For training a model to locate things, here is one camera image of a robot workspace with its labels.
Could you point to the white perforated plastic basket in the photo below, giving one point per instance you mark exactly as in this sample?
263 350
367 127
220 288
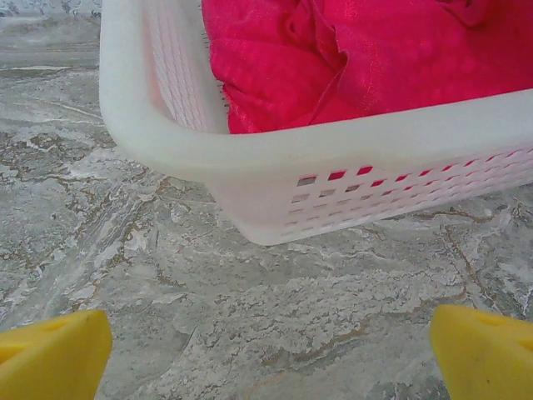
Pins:
258 166

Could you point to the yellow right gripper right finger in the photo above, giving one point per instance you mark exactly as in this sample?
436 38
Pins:
487 358

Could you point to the red t-shirt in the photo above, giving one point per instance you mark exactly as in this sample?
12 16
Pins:
375 62

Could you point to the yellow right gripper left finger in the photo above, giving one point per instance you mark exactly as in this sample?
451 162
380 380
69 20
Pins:
50 358

